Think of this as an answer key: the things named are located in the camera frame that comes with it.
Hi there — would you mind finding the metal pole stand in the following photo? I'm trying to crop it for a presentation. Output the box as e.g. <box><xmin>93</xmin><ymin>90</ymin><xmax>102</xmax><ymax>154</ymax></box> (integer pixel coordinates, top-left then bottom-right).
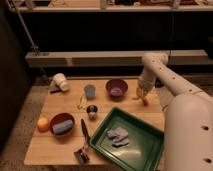
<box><xmin>7</xmin><ymin>0</ymin><xmax>50</xmax><ymax>85</ymax></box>

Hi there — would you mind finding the wooden shelf unit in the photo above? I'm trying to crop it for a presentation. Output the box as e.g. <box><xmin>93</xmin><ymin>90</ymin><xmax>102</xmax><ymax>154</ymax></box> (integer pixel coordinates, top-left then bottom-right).
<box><xmin>13</xmin><ymin>2</ymin><xmax>213</xmax><ymax>68</ymax></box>

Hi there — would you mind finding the grey crumpled cloth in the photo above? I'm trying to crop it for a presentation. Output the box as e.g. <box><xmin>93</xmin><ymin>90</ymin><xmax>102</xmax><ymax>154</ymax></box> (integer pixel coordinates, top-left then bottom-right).
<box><xmin>107</xmin><ymin>127</ymin><xmax>129</xmax><ymax>147</ymax></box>

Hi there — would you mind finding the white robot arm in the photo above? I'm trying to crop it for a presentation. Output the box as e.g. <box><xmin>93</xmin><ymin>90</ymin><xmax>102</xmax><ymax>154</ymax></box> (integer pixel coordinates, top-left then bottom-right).
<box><xmin>136</xmin><ymin>52</ymin><xmax>213</xmax><ymax>171</ymax></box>

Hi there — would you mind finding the dark red bowl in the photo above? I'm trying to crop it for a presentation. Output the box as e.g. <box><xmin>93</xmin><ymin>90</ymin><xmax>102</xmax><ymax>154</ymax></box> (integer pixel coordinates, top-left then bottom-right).
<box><xmin>50</xmin><ymin>113</ymin><xmax>75</xmax><ymax>137</ymax></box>

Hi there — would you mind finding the blue rolled towel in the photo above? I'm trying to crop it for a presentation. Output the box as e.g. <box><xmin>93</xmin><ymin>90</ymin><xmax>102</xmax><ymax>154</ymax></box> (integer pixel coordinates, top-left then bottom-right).
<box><xmin>52</xmin><ymin>120</ymin><xmax>73</xmax><ymax>134</ymax></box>

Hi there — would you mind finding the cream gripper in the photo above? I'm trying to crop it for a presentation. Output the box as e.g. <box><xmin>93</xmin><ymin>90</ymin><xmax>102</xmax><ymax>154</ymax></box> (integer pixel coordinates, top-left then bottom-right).
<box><xmin>132</xmin><ymin>86</ymin><xmax>150</xmax><ymax>104</ymax></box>

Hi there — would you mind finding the orange carrot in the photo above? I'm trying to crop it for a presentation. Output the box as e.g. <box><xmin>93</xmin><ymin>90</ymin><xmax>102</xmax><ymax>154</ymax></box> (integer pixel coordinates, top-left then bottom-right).
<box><xmin>142</xmin><ymin>97</ymin><xmax>149</xmax><ymax>106</ymax></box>

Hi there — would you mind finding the purple bowl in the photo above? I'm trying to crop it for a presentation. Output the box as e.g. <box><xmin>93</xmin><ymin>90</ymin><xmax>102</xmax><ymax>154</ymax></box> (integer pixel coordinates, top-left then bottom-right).
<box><xmin>105</xmin><ymin>79</ymin><xmax>128</xmax><ymax>97</ymax></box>

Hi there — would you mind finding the orange fruit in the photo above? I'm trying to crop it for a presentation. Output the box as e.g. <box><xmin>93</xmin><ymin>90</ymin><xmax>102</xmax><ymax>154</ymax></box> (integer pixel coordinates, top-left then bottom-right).
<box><xmin>37</xmin><ymin>117</ymin><xmax>50</xmax><ymax>132</ymax></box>

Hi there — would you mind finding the yellow banana peel toy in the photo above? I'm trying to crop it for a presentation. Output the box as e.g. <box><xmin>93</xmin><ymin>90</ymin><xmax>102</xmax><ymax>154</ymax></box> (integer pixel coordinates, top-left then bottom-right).
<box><xmin>77</xmin><ymin>94</ymin><xmax>87</xmax><ymax>109</ymax></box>

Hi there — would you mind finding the black handled spatula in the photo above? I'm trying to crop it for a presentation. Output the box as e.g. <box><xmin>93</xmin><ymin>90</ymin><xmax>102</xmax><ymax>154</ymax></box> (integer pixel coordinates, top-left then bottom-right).
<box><xmin>74</xmin><ymin>120</ymin><xmax>90</xmax><ymax>165</ymax></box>

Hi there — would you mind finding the green plastic tray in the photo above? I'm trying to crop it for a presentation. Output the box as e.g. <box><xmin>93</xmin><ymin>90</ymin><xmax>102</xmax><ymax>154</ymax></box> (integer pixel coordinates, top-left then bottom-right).
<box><xmin>90</xmin><ymin>108</ymin><xmax>164</xmax><ymax>171</ymax></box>

